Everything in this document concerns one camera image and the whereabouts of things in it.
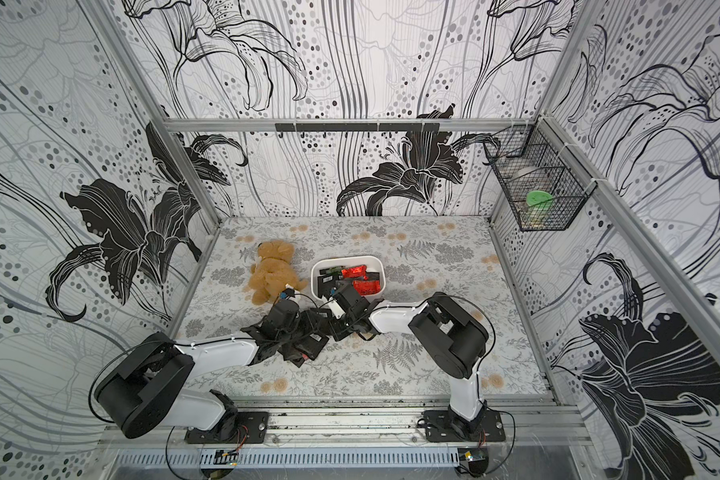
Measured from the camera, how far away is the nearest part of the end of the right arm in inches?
27.0

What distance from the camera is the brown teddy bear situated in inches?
35.6

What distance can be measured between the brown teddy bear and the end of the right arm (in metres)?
0.21
